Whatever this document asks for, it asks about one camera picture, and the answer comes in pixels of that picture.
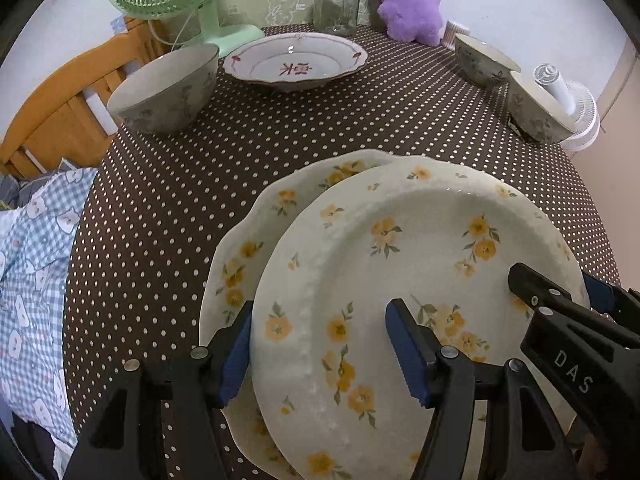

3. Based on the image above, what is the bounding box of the yellow floral white plate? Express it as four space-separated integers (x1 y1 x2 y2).
199 149 401 480
250 156 591 480

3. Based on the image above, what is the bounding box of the grey floral bowl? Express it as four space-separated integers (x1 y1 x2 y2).
106 43 221 134
506 70 578 142
453 33 522 88

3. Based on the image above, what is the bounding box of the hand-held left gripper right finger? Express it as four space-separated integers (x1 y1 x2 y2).
385 298 583 480

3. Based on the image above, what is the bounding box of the red patterned white plate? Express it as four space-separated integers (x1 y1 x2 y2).
222 32 369 93

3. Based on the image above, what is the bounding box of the blue checked printed blanket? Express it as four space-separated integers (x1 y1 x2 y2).
0 167 101 480

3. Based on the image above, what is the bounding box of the purple plush toy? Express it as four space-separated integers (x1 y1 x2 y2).
374 0 445 46

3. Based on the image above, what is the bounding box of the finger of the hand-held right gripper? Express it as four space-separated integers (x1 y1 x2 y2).
508 263 592 321
581 270 640 320

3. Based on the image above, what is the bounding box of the wooden chair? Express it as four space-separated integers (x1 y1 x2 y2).
0 16 171 178

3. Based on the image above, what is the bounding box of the brown polka dot tablecloth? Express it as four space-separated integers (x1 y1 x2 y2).
64 24 621 480

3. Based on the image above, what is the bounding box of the cotton swab container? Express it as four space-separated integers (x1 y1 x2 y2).
444 20 468 50

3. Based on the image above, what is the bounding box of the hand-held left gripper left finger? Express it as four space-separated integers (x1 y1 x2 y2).
65 300 256 480

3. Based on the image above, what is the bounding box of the glass jar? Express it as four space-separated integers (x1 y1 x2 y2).
313 0 362 37

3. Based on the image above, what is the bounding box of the white fan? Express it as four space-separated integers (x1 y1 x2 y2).
532 63 601 151

